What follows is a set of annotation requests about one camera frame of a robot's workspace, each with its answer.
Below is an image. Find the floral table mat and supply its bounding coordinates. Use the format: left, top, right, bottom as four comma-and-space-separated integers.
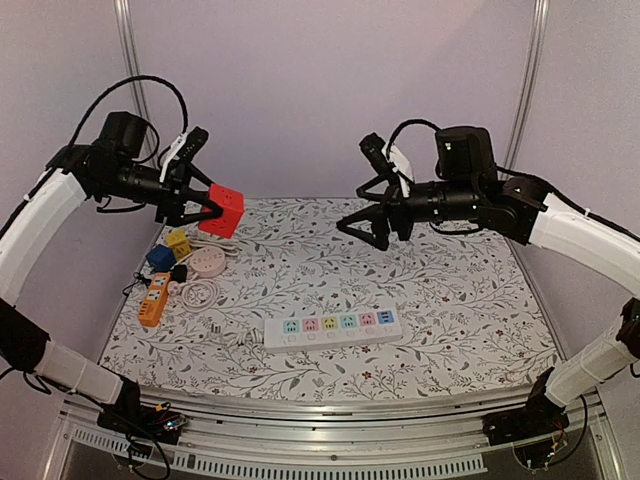
100, 199, 559, 402

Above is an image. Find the right aluminium frame post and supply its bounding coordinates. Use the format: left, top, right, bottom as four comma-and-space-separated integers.
502, 0, 550, 171

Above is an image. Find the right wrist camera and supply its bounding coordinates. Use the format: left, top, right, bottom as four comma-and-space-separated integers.
359, 133, 415, 198

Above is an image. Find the red cube socket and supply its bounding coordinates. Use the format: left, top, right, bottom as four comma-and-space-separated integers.
198, 184, 245, 239

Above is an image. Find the front aluminium rail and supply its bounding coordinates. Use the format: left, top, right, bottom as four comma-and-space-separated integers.
42, 384, 626, 480

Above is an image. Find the pink round power strip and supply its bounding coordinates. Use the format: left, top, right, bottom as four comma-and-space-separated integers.
188, 246, 227, 279

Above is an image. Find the blue cube socket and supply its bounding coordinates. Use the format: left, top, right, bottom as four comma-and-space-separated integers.
145, 244, 176, 273

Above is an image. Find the aluminium frame post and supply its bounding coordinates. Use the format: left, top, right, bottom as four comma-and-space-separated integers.
113, 0, 174, 209
502, 0, 550, 171

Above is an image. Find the left aluminium frame post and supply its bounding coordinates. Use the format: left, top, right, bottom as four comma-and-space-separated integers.
113, 0, 174, 209

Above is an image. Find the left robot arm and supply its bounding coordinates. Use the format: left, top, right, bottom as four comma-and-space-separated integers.
1, 112, 223, 434

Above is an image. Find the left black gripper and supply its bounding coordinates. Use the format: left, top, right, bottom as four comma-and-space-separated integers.
98, 159, 223, 226

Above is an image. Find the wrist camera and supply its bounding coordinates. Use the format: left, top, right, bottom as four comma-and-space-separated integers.
159, 126, 209, 166
359, 133, 415, 198

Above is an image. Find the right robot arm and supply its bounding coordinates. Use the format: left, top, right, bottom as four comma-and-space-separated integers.
337, 122, 639, 436

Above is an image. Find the yellow cube socket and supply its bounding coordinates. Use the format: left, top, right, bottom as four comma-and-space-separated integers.
165, 228, 192, 260

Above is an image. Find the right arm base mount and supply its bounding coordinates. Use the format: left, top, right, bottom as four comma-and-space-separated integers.
482, 399, 569, 470

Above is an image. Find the white multicolour power strip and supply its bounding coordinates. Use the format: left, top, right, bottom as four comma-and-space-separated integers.
263, 309, 403, 353

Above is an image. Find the white bundled cable with plug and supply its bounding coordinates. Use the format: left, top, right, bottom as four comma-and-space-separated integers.
187, 233, 242, 256

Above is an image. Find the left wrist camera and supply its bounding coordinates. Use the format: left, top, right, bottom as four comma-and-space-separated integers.
159, 126, 209, 166

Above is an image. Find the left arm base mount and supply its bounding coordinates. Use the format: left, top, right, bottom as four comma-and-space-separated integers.
97, 397, 189, 445

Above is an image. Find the orange power strip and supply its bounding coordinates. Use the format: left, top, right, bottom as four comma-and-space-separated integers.
138, 273, 171, 328

